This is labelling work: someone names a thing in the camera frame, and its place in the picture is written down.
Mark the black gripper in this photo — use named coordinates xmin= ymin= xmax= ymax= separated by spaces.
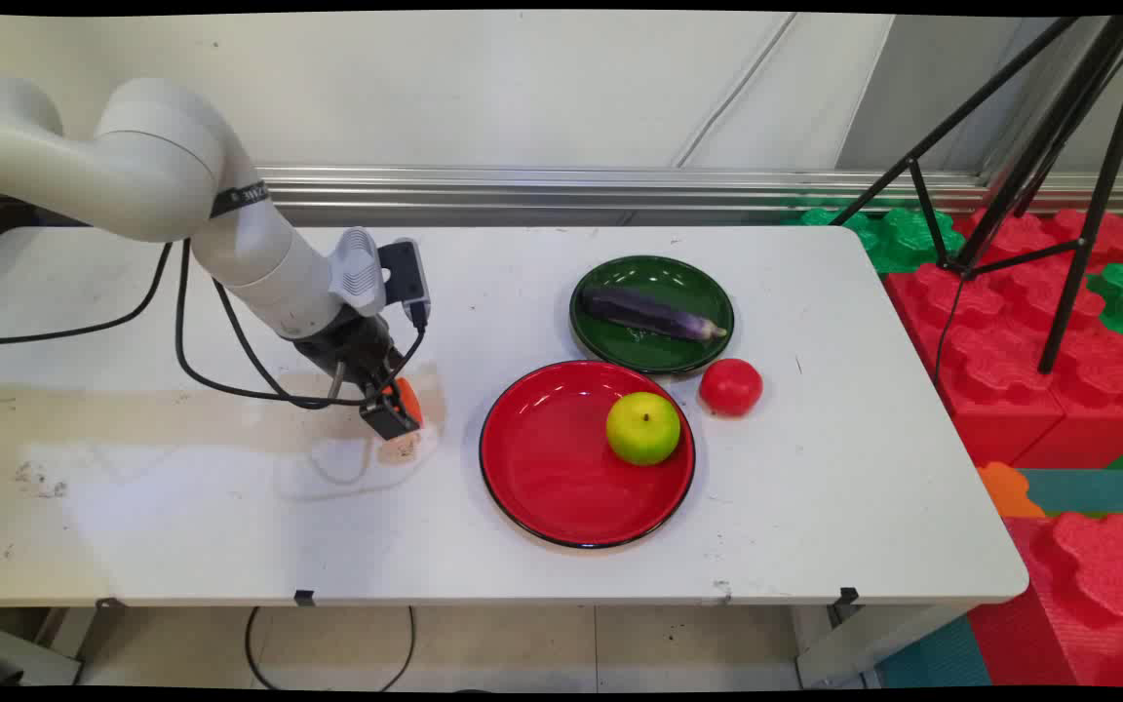
xmin=292 ymin=312 xmax=423 ymax=442

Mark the black tripod stand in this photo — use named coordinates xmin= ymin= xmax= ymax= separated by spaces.
xmin=829 ymin=14 xmax=1123 ymax=375

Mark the orange carrot piece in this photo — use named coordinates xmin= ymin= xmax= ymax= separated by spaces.
xmin=381 ymin=375 xmax=424 ymax=431

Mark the purple toy eggplant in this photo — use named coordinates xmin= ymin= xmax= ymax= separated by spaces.
xmin=580 ymin=286 xmax=729 ymax=342

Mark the dark green plate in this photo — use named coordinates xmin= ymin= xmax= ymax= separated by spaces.
xmin=568 ymin=255 xmax=736 ymax=376

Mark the red foam block flower top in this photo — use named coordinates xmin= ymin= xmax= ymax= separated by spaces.
xmin=967 ymin=511 xmax=1123 ymax=689

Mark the white table leg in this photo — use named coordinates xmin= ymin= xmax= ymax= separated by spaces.
xmin=794 ymin=603 xmax=974 ymax=689

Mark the teal foam mat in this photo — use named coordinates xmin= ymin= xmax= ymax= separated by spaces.
xmin=1014 ymin=468 xmax=1123 ymax=516

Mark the black floor cable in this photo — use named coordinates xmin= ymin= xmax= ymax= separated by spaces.
xmin=245 ymin=605 xmax=416 ymax=692

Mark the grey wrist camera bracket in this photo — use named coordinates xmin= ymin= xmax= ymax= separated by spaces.
xmin=329 ymin=227 xmax=388 ymax=319

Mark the red toy tomato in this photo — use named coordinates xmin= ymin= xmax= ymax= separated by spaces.
xmin=698 ymin=358 xmax=764 ymax=418

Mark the aluminium wall rail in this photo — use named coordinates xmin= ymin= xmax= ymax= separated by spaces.
xmin=254 ymin=166 xmax=1123 ymax=227

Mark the red plate black rim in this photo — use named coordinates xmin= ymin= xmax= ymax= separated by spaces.
xmin=479 ymin=360 xmax=697 ymax=550

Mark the large red foam block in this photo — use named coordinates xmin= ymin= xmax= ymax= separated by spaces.
xmin=885 ymin=207 xmax=1123 ymax=470

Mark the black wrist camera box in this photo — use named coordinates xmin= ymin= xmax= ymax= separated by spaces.
xmin=377 ymin=239 xmax=432 ymax=329

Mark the orange foam piece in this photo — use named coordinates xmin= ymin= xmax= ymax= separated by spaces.
xmin=975 ymin=462 xmax=1047 ymax=519

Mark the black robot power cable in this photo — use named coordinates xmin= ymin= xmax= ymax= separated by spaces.
xmin=0 ymin=241 xmax=174 ymax=346

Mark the green toy apple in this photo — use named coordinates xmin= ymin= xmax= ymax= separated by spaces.
xmin=605 ymin=391 xmax=682 ymax=467

